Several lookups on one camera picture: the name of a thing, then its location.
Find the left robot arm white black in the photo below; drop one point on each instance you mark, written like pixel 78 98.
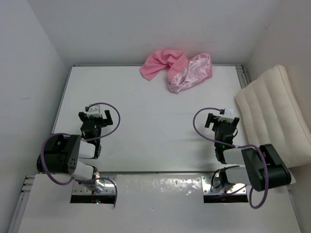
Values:
pixel 61 153

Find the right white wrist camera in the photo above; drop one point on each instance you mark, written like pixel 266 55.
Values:
pixel 227 115

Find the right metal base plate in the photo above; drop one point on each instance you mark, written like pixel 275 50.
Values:
pixel 211 186

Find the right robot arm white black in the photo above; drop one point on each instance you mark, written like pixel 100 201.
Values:
pixel 248 165

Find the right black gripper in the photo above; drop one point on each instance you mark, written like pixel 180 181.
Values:
pixel 211 119

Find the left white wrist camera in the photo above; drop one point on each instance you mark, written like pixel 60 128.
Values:
pixel 94 111

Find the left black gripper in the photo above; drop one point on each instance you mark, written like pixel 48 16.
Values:
pixel 105 122

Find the metal base plate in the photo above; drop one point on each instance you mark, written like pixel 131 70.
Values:
pixel 101 187
pixel 211 186

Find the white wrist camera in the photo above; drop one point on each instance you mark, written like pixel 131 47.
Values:
pixel 94 111
pixel 227 115

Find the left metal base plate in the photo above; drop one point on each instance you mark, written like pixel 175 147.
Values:
pixel 101 187

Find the cream pillow with bear print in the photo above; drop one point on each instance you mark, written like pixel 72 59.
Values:
pixel 271 115

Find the pink pillowcase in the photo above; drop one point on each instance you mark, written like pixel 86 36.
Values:
pixel 182 73

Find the aluminium table frame rail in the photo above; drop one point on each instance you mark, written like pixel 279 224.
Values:
pixel 242 76

